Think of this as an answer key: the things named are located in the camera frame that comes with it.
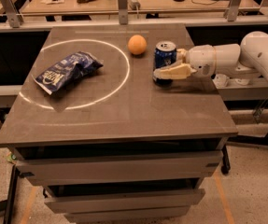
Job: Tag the left metal bracket post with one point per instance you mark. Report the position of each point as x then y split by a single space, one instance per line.
14 17

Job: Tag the orange fruit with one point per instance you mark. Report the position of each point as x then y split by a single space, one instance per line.
137 44

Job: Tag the clear sanitizer bottle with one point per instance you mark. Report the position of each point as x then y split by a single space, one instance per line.
242 81
221 80

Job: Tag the blue chip bag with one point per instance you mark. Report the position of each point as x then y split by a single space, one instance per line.
71 68

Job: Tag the middle metal bracket post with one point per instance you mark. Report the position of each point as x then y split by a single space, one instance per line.
123 12

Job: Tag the left clear sanitizer bottle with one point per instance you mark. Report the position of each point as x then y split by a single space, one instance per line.
221 80

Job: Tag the grey drawer cabinet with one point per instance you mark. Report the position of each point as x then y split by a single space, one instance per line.
116 146

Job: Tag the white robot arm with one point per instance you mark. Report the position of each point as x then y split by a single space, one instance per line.
245 61

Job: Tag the white power strip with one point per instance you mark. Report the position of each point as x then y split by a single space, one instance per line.
134 4

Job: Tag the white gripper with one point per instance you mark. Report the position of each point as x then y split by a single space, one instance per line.
201 58

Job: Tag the right clear sanitizer bottle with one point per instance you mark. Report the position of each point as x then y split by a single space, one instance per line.
242 81

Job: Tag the blue pepsi can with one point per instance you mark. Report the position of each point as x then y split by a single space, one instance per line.
164 54

